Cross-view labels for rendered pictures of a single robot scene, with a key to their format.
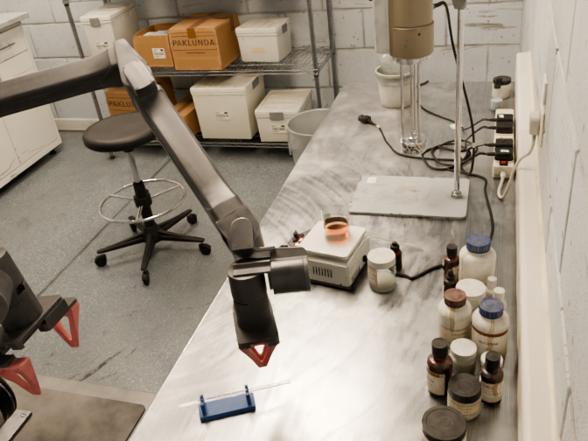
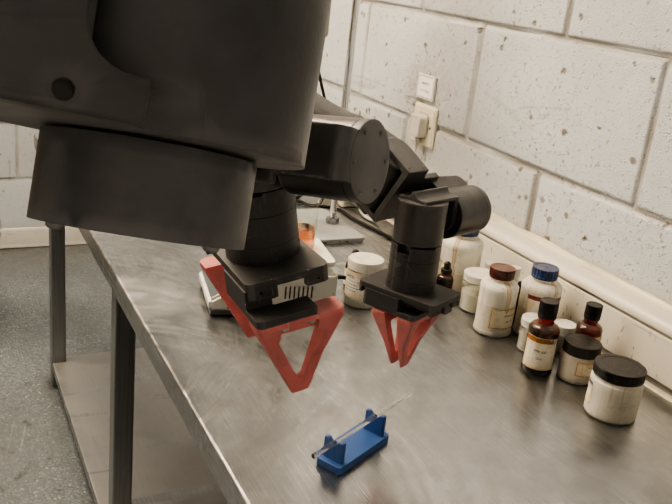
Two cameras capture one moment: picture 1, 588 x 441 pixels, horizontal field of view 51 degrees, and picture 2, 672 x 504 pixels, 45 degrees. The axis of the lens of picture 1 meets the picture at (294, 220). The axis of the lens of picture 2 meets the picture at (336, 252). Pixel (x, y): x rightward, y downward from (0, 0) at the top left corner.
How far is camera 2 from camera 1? 0.91 m
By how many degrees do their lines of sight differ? 45
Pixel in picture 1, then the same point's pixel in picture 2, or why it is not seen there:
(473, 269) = (470, 257)
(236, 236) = (402, 157)
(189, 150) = not seen: hidden behind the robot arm
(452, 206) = (341, 230)
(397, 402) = (517, 389)
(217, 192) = (334, 111)
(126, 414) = not seen: outside the picture
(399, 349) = (456, 349)
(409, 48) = not seen: hidden behind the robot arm
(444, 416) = (614, 361)
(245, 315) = (427, 267)
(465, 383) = (583, 340)
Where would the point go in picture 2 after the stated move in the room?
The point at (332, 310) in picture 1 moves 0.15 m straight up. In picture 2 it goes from (338, 333) to (349, 240)
